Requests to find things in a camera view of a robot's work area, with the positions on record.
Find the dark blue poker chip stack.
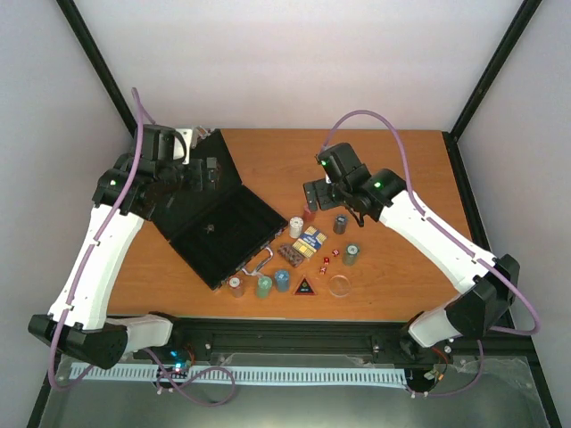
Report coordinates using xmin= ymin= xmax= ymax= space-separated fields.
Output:
xmin=333 ymin=214 xmax=348 ymax=235

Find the blue yellow card deck box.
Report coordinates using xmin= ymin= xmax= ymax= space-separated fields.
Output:
xmin=293 ymin=226 xmax=327 ymax=259

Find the black poker set case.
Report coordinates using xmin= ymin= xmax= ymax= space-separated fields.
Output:
xmin=152 ymin=130 xmax=287 ymax=291

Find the dark green poker chip stack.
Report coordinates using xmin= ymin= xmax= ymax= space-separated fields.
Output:
xmin=343 ymin=243 xmax=360 ymax=266

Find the red poker chip stack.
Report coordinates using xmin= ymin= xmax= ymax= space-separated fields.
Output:
xmin=302 ymin=204 xmax=316 ymax=223

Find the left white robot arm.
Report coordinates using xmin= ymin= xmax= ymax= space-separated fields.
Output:
xmin=28 ymin=154 xmax=219 ymax=369

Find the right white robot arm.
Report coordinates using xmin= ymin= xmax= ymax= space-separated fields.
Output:
xmin=303 ymin=169 xmax=519 ymax=360

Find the light blue poker chip stack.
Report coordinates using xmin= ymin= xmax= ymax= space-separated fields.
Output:
xmin=274 ymin=269 xmax=290 ymax=292

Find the clear round dealer button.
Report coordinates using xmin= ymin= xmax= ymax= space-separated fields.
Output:
xmin=328 ymin=275 xmax=352 ymax=298

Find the black triangular dealer badge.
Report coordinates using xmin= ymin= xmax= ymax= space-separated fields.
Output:
xmin=294 ymin=276 xmax=317 ymax=296

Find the light green poker chip stack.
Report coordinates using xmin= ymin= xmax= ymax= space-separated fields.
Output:
xmin=255 ymin=276 xmax=273 ymax=299

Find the orange white poker chip stack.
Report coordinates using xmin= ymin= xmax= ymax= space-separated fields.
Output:
xmin=228 ymin=276 xmax=244 ymax=298

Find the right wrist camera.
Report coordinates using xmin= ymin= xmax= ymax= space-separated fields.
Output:
xmin=317 ymin=143 xmax=368 ymax=182

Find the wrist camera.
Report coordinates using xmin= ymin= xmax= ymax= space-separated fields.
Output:
xmin=317 ymin=143 xmax=368 ymax=182
xmin=140 ymin=125 xmax=189 ymax=164

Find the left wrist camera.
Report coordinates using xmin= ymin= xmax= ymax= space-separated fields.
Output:
xmin=140 ymin=125 xmax=189 ymax=164

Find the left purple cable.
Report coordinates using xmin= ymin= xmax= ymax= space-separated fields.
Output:
xmin=47 ymin=86 xmax=157 ymax=391

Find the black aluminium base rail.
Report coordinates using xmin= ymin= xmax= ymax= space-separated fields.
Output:
xmin=102 ymin=315 xmax=536 ymax=371

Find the white slotted cable duct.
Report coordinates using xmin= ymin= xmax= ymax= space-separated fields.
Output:
xmin=86 ymin=363 xmax=407 ymax=389

